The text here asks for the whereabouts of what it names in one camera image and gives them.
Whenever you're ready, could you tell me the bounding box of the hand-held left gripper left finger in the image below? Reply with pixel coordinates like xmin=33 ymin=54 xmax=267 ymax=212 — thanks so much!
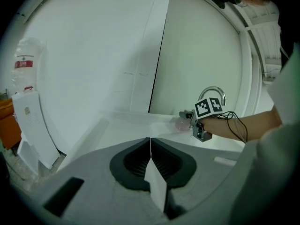
xmin=30 ymin=137 xmax=169 ymax=223

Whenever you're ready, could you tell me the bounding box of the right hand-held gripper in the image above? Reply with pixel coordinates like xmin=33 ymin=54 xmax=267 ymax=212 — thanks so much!
xmin=179 ymin=97 xmax=227 ymax=142

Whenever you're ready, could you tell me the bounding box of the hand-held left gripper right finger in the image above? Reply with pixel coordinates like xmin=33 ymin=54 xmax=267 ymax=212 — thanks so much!
xmin=151 ymin=137 xmax=242 ymax=220

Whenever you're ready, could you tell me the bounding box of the person's right forearm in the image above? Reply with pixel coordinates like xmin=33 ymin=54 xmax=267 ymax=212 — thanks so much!
xmin=202 ymin=110 xmax=283 ymax=143

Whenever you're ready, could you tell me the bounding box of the white table surface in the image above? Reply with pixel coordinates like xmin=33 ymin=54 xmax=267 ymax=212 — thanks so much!
xmin=56 ymin=110 xmax=247 ymax=173

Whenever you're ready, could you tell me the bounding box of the chrome faucet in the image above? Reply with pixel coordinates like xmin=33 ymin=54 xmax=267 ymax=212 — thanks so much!
xmin=198 ymin=86 xmax=227 ymax=106

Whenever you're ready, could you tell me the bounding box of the large frosted window pane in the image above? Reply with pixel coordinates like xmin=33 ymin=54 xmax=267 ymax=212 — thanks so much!
xmin=149 ymin=0 xmax=243 ymax=117

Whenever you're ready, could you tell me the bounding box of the white water dispenser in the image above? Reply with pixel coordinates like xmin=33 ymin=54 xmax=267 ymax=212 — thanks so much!
xmin=11 ymin=90 xmax=62 ymax=171

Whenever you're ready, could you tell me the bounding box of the person's white shirt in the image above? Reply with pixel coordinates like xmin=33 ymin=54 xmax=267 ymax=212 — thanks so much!
xmin=267 ymin=42 xmax=300 ymax=128

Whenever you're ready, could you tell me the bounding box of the clear water jug red label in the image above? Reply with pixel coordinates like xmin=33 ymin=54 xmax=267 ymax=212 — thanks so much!
xmin=12 ymin=37 xmax=45 ymax=94

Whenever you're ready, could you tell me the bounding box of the black cable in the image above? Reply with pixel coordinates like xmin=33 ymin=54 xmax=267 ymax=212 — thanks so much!
xmin=217 ymin=111 xmax=248 ymax=143

